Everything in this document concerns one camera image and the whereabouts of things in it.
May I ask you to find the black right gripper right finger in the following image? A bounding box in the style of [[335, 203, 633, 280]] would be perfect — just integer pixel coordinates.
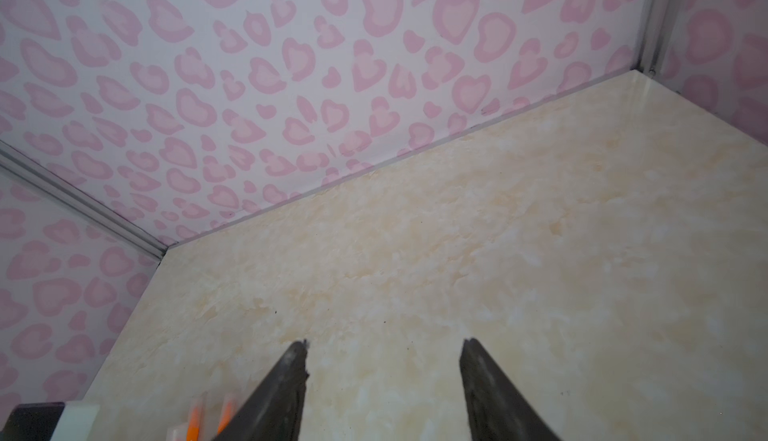
[[459, 338, 559, 441]]

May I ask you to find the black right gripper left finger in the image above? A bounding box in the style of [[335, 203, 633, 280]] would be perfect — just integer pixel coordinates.
[[214, 340, 309, 441]]

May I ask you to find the orange marker pen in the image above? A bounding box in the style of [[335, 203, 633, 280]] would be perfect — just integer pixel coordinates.
[[216, 393, 237, 435], [185, 399, 203, 441]]

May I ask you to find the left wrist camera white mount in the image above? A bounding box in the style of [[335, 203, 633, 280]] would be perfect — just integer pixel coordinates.
[[0, 400, 100, 441]]

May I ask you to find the aluminium corner frame post left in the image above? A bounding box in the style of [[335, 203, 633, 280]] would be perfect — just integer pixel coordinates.
[[1, 142, 168, 260]]

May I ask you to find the aluminium corner frame post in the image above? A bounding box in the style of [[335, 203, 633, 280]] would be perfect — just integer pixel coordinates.
[[1, 142, 168, 260], [632, 0, 684, 79]]

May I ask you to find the aluminium corner frame post right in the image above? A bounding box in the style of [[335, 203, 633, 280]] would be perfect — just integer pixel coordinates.
[[632, 0, 684, 79]]

